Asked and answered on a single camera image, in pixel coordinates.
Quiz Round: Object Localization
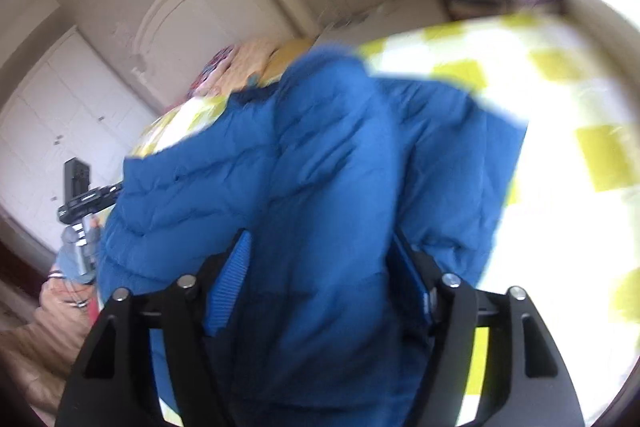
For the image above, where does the white nightstand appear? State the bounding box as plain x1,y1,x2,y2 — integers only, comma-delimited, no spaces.
315,0,449,48

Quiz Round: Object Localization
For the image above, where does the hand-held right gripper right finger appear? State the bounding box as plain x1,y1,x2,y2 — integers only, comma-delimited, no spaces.
387,227,586,427

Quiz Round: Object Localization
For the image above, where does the white bed headboard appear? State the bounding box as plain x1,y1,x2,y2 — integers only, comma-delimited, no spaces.
131,0,326,108

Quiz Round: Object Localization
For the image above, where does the person's left forearm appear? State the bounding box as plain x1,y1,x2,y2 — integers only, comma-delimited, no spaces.
0,322,96,414

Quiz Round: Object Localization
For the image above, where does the person's left hand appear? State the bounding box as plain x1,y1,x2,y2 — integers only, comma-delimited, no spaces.
40,271,101,334

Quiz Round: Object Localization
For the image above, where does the blue quilted jacket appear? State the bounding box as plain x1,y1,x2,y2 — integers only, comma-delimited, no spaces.
97,44,531,427

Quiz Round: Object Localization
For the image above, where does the yellow pillow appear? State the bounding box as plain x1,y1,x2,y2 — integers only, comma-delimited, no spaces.
264,39,315,84

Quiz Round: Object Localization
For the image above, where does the white wardrobe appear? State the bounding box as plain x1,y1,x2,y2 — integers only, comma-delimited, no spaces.
0,27,157,254

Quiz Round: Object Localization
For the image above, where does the window sill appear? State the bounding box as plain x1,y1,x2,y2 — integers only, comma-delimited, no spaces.
554,0,640,58

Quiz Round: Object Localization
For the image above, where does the cream pillow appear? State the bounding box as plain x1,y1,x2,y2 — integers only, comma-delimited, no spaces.
220,38,281,94

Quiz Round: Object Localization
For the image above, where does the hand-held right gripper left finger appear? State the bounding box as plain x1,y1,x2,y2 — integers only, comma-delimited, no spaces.
54,229,253,427

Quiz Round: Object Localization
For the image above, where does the patterned round cushion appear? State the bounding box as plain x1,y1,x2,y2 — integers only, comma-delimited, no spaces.
192,46,236,98

